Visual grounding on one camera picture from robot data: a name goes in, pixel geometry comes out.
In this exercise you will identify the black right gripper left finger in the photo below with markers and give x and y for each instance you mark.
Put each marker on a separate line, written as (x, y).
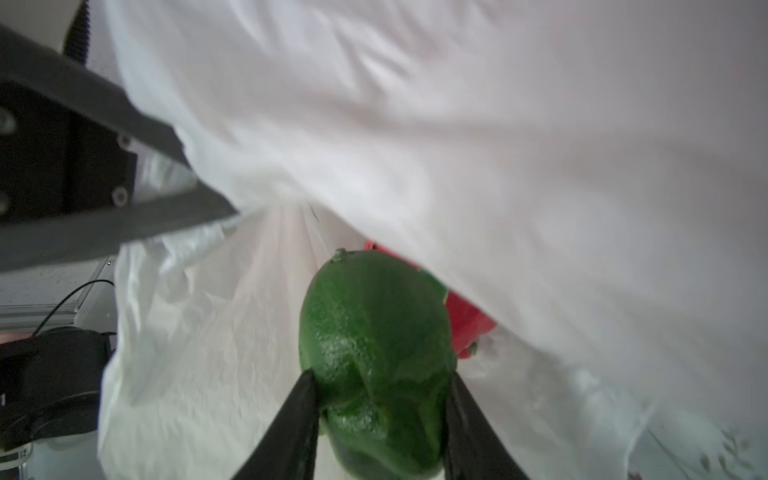
(288, 448)

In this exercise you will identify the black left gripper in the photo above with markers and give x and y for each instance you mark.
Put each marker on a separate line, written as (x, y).
(66, 180)

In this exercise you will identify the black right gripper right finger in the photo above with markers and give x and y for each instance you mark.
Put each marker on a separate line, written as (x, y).
(472, 450)

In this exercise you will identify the red dragon fruit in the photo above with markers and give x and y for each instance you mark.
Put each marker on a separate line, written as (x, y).
(468, 322)

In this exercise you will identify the green lime fruit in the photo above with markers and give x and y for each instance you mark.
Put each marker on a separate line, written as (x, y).
(376, 334)

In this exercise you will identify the white plastic bag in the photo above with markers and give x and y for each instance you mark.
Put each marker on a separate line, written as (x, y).
(591, 174)

